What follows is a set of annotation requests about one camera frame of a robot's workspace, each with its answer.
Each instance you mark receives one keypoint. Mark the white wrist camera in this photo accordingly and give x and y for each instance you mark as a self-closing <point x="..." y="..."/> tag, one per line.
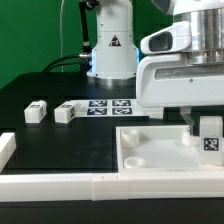
<point x="175" y="38"/>

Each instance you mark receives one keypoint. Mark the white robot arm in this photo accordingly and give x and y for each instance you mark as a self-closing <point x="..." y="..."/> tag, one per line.
<point x="115" y="58"/>

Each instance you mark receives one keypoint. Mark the white square tabletop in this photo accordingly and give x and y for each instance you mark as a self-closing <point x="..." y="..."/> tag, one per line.
<point x="162" y="148"/>

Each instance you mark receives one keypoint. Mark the white U-shaped fence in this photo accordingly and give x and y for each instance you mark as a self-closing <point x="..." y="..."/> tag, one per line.
<point x="103" y="186"/>

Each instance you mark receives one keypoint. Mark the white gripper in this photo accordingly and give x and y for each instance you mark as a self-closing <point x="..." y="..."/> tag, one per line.
<point x="170" y="81"/>

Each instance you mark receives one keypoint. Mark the white marker sheet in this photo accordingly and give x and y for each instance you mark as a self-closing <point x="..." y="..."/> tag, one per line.
<point x="110" y="108"/>

